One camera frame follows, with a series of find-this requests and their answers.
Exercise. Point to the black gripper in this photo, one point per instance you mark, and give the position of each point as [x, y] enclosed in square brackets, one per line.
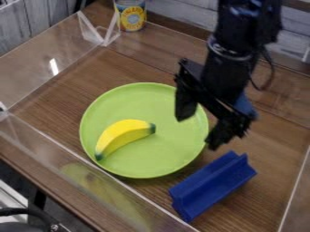
[215, 85]

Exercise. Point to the blue plastic block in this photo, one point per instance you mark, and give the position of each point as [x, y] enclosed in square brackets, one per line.
[210, 184]

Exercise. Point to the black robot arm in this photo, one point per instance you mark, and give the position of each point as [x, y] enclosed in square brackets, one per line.
[247, 26]

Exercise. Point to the green round plate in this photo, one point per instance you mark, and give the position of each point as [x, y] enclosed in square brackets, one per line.
[163, 152]

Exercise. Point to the yellow toy banana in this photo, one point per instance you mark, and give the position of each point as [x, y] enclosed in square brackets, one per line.
[119, 134]

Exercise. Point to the yellow labelled tin can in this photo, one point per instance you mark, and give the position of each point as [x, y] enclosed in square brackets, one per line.
[132, 14]

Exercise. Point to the clear acrylic enclosure wall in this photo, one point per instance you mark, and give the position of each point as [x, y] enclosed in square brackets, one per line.
[51, 78]

